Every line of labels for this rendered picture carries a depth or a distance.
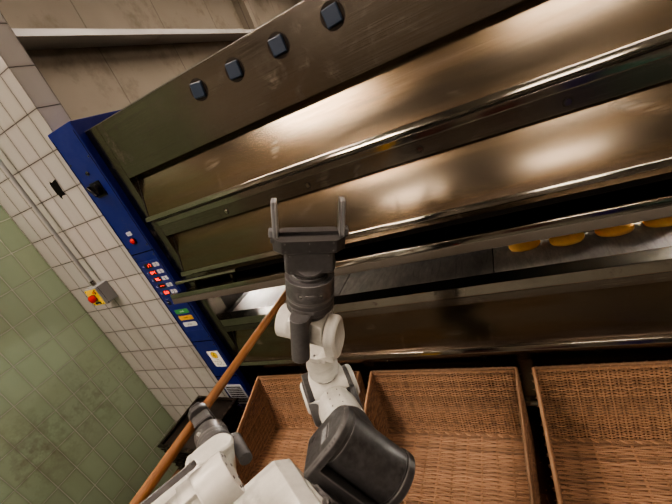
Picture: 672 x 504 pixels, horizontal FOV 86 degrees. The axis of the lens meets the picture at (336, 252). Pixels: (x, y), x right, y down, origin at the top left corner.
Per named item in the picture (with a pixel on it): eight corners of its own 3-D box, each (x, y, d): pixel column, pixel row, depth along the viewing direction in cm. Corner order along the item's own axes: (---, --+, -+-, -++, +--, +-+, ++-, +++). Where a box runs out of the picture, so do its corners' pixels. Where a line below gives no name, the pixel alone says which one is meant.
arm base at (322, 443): (400, 442, 68) (426, 467, 57) (361, 507, 65) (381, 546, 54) (337, 395, 68) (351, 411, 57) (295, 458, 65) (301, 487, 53)
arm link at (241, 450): (199, 468, 98) (209, 498, 88) (195, 433, 96) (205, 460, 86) (240, 451, 104) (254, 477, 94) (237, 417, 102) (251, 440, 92)
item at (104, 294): (107, 298, 189) (94, 282, 185) (118, 295, 184) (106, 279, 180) (94, 307, 183) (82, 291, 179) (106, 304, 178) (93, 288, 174)
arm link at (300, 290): (349, 245, 57) (347, 306, 63) (342, 220, 66) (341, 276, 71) (268, 248, 56) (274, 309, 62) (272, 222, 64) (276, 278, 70)
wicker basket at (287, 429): (281, 412, 187) (256, 374, 176) (383, 413, 162) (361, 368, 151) (230, 515, 147) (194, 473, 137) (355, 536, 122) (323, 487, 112)
